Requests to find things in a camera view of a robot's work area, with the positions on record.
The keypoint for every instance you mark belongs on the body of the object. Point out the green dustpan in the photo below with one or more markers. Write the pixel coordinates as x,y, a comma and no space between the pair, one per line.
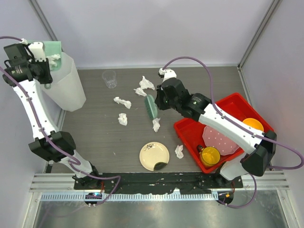
53,52

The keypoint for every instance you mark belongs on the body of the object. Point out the red plastic tray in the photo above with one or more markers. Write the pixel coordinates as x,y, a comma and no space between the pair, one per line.
190,132

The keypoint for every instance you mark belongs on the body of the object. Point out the paper scrap back large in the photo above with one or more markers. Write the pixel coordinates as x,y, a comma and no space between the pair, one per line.
146,84

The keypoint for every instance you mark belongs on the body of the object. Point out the cream round plate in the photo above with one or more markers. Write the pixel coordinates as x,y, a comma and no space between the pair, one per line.
154,156

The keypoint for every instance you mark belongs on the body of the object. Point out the white cable duct strip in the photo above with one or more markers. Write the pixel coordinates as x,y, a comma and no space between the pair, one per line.
85,196

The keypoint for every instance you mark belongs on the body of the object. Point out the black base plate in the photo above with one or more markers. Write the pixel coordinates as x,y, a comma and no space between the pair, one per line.
159,183

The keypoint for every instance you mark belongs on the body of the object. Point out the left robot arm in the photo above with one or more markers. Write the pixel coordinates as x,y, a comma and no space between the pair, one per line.
26,69

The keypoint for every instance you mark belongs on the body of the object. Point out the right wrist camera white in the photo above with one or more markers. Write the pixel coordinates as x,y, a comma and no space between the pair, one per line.
166,74

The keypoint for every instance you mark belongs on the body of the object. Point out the pink dotted plate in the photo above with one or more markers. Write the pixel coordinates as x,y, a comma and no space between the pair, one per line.
213,138

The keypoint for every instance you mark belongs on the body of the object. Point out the orange bowl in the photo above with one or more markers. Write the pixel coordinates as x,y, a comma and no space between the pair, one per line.
254,123

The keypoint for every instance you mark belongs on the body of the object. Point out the clear plastic cup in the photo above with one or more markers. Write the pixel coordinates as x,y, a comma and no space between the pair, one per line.
109,77

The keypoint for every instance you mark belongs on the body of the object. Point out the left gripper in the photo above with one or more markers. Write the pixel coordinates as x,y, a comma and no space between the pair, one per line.
48,79

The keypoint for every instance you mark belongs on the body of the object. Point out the yellow cup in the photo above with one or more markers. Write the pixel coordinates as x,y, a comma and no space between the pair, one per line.
209,156

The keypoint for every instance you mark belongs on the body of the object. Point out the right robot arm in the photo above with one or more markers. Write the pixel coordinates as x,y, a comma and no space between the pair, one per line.
258,145

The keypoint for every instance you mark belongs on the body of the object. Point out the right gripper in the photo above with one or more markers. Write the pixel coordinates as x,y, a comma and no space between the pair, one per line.
159,93

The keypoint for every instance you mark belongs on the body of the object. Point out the paper scrap back small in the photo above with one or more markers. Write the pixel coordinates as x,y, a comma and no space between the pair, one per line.
140,91

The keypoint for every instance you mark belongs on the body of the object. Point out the green hand brush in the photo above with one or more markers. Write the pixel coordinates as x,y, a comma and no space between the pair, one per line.
151,107

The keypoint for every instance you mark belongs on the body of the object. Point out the white translucent trash bin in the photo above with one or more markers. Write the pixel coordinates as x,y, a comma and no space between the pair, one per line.
66,90

